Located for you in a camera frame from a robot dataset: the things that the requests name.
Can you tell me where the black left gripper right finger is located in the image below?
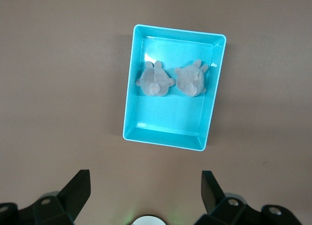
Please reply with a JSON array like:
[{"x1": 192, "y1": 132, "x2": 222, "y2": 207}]
[{"x1": 195, "y1": 170, "x2": 302, "y2": 225}]

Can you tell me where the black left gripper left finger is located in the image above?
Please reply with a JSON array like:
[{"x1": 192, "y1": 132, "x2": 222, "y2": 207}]
[{"x1": 0, "y1": 169, "x2": 92, "y2": 225}]

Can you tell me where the grey plush toy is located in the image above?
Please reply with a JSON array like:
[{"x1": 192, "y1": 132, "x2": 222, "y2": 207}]
[
  {"x1": 135, "y1": 60, "x2": 176, "y2": 97},
  {"x1": 174, "y1": 59, "x2": 210, "y2": 97}
]

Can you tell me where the blue plastic box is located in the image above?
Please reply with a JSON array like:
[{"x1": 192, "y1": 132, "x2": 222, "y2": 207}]
[{"x1": 121, "y1": 24, "x2": 227, "y2": 152}]

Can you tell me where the brown table cover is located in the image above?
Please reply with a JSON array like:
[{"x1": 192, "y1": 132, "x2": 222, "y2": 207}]
[{"x1": 0, "y1": 0, "x2": 312, "y2": 225}]

